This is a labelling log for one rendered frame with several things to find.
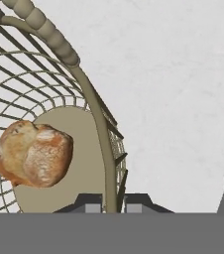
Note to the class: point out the brown crusty bread loaf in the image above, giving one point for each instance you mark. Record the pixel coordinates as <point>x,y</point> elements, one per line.
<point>34,153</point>

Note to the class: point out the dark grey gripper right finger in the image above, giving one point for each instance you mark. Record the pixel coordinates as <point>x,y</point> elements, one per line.
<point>137,204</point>

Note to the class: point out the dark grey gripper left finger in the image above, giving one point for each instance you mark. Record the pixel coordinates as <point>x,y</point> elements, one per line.
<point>91,205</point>

